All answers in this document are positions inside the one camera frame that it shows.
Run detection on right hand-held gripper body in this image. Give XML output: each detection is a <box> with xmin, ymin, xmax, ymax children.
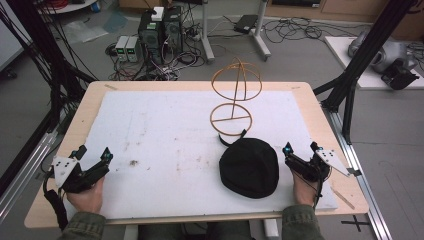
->
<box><xmin>284</xmin><ymin>148</ymin><xmax>351</xmax><ymax>184</ymax></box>

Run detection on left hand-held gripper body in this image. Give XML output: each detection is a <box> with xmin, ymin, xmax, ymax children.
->
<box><xmin>51</xmin><ymin>155</ymin><xmax>111</xmax><ymax>194</ymax></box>

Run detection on black hat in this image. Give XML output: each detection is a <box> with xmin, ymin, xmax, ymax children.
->
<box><xmin>217</xmin><ymin>128</ymin><xmax>281</xmax><ymax>200</ymax></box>

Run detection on wooden hat stand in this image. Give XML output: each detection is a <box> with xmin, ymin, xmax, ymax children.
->
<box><xmin>209</xmin><ymin>56</ymin><xmax>264</xmax><ymax>138</ymax></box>

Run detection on person's right hand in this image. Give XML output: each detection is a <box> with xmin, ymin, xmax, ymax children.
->
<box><xmin>291</xmin><ymin>169</ymin><xmax>322</xmax><ymax>207</ymax></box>

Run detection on person's left hand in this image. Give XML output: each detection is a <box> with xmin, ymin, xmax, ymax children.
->
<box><xmin>66</xmin><ymin>177</ymin><xmax>106</xmax><ymax>215</ymax></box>

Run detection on wooden table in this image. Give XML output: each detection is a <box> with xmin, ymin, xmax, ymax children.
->
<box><xmin>23</xmin><ymin>80</ymin><xmax>371</xmax><ymax>230</ymax></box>

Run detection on white table mat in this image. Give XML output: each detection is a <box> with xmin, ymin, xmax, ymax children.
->
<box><xmin>64</xmin><ymin>89</ymin><xmax>340</xmax><ymax>221</ymax></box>

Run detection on white table leg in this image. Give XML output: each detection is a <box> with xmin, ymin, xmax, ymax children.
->
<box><xmin>262</xmin><ymin>218</ymin><xmax>281</xmax><ymax>240</ymax></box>

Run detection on white platform board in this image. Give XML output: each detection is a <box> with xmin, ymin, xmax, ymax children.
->
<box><xmin>324</xmin><ymin>35</ymin><xmax>424</xmax><ymax>91</ymax></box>

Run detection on grey power supply unit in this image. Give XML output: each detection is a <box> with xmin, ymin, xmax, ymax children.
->
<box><xmin>114</xmin><ymin>35</ymin><xmax>130</xmax><ymax>63</ymax></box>
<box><xmin>126</xmin><ymin>35</ymin><xmax>142</xmax><ymax>64</ymax></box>

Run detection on black device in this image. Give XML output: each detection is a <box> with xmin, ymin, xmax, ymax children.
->
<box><xmin>380</xmin><ymin>59</ymin><xmax>421</xmax><ymax>91</ymax></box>

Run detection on white stand leg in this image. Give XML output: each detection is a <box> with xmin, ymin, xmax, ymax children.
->
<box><xmin>199</xmin><ymin>0</ymin><xmax>216</xmax><ymax>65</ymax></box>
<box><xmin>251</xmin><ymin>0</ymin><xmax>272</xmax><ymax>62</ymax></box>

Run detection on person's legs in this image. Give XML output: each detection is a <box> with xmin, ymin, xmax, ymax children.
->
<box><xmin>137</xmin><ymin>219</ymin><xmax>258</xmax><ymax>240</ymax></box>

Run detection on grey robot head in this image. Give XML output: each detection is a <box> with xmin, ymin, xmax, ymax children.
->
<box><xmin>347</xmin><ymin>31</ymin><xmax>418</xmax><ymax>75</ymax></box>

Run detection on black computer tower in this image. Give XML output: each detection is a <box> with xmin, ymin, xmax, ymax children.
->
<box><xmin>162</xmin><ymin>5</ymin><xmax>185</xmax><ymax>55</ymax></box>
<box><xmin>137</xmin><ymin>12</ymin><xmax>165</xmax><ymax>65</ymax></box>

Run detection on clear plastic sheet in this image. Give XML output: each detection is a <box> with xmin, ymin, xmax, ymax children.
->
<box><xmin>61</xmin><ymin>12</ymin><xmax>130</xmax><ymax>45</ymax></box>

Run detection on black flat box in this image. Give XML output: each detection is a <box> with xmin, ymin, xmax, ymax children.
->
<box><xmin>233</xmin><ymin>13</ymin><xmax>260</xmax><ymax>35</ymax></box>

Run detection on white box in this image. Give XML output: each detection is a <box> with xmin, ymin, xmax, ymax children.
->
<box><xmin>151</xmin><ymin>6</ymin><xmax>165</xmax><ymax>22</ymax></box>

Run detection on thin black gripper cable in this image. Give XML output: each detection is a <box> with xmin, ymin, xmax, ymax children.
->
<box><xmin>312</xmin><ymin>169</ymin><xmax>325</xmax><ymax>210</ymax></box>

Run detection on black sleeved gripper cable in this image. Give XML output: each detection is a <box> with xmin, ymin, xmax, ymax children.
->
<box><xmin>42</xmin><ymin>169</ymin><xmax>70</xmax><ymax>232</ymax></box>

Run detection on aluminium rail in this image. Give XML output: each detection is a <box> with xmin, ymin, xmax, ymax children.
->
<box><xmin>0</xmin><ymin>131</ymin><xmax>60</xmax><ymax>223</ymax></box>
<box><xmin>321</xmin><ymin>105</ymin><xmax>395</xmax><ymax>240</ymax></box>

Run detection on black metal frame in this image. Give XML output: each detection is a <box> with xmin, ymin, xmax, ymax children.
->
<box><xmin>312</xmin><ymin>0</ymin><xmax>418</xmax><ymax>145</ymax></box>
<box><xmin>0</xmin><ymin>0</ymin><xmax>98</xmax><ymax>198</ymax></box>

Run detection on tangle of cables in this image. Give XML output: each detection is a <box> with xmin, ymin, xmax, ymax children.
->
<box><xmin>105</xmin><ymin>19</ymin><xmax>205</xmax><ymax>82</ymax></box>

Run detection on black floor cables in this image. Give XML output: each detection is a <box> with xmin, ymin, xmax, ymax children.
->
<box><xmin>262</xmin><ymin>15</ymin><xmax>365</xmax><ymax>45</ymax></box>

